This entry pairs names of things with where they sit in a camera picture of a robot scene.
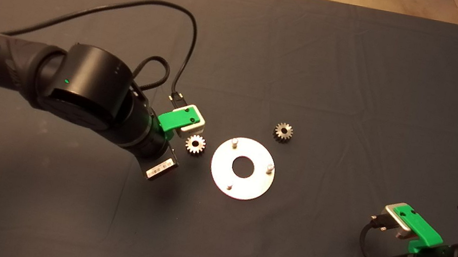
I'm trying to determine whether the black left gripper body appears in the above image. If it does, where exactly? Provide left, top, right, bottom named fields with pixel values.
left=133, top=139, right=182, bottom=186

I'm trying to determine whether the bright steel planetary gear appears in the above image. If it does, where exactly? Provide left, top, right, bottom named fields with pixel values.
left=184, top=134, right=207, bottom=157

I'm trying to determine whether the round metal carrier plate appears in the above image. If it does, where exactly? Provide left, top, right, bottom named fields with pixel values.
left=205, top=132, right=281, bottom=206

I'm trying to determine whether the dark steel planetary gear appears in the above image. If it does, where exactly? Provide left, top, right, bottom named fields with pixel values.
left=272, top=121, right=296, bottom=145

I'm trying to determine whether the dark grey table cloth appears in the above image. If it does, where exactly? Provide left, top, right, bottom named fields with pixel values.
left=0, top=0, right=458, bottom=257

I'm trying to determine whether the left gripper green camera mount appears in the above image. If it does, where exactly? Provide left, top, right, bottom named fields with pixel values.
left=154, top=103, right=199, bottom=144

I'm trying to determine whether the gripper green camera mount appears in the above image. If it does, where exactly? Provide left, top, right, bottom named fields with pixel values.
left=154, top=103, right=199, bottom=144
left=392, top=203, right=449, bottom=257

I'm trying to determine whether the right gripper green camera mount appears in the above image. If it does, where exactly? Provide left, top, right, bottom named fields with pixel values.
left=392, top=203, right=449, bottom=257

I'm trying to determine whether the left gripper silver camera box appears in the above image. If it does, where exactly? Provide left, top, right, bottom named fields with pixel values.
left=176, top=102, right=209, bottom=136

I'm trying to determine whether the gripper silver camera box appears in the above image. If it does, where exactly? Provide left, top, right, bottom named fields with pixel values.
left=176, top=102, right=209, bottom=136
left=380, top=200, right=418, bottom=241

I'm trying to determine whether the right gripper silver camera box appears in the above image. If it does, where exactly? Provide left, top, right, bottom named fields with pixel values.
left=380, top=200, right=418, bottom=241

